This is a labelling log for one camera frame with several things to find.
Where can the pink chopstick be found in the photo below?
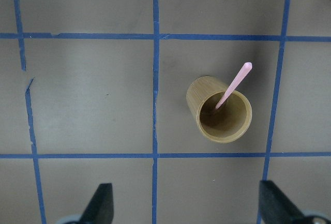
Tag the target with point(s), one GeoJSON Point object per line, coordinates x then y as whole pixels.
{"type": "Point", "coordinates": [243, 72]}

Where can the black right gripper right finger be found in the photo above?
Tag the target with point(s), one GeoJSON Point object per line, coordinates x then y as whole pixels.
{"type": "Point", "coordinates": [275, 206]}

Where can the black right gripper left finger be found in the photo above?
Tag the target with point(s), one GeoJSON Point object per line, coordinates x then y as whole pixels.
{"type": "Point", "coordinates": [100, 209]}

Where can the bamboo cylinder holder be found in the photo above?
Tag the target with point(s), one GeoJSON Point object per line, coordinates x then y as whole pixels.
{"type": "Point", "coordinates": [226, 124]}

